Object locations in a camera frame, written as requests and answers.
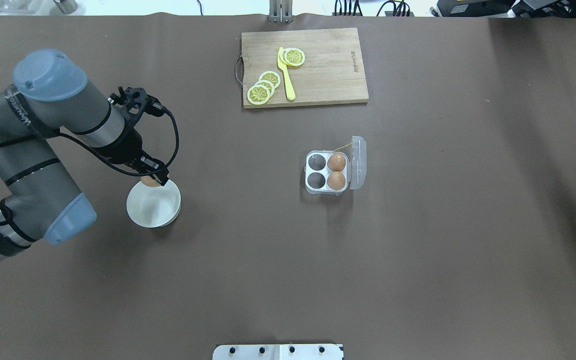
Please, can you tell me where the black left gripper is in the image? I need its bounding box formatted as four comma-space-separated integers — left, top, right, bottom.
126, 155, 169, 186

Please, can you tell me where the brown egg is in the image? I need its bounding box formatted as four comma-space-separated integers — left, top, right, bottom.
327, 152, 347, 173
327, 171, 347, 191
140, 175, 162, 188

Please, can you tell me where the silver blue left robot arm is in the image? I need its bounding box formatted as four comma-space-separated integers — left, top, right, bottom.
0, 48, 179, 262

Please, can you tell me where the clear plastic egg box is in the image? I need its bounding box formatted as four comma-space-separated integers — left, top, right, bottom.
304, 136, 368, 196

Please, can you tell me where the brown egg in box front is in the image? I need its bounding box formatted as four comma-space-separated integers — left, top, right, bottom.
327, 171, 347, 191

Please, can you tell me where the white bowl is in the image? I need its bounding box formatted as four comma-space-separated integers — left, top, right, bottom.
125, 179, 182, 228

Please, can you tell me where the lemon slice front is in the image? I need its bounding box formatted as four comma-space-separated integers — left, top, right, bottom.
246, 81, 275, 106

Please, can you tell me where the lemon slice middle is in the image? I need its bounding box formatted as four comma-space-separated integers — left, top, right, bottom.
258, 70, 282, 89

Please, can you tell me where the yellow plastic knife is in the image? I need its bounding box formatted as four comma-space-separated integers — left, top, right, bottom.
276, 47, 297, 101

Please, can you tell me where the lemon slice near knife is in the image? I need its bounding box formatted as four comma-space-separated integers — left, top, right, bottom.
280, 47, 306, 68

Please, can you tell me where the silver metal cylinder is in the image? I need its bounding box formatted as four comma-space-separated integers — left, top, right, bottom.
53, 0, 79, 15

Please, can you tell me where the wooden cutting board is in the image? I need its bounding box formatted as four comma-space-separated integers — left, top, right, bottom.
241, 27, 370, 109

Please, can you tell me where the white mounting plate bottom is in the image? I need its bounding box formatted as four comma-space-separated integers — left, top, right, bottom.
212, 343, 345, 360

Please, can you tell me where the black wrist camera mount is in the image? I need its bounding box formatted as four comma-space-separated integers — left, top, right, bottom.
108, 86, 166, 128

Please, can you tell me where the aluminium frame post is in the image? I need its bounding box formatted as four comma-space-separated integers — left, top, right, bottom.
268, 0, 294, 24

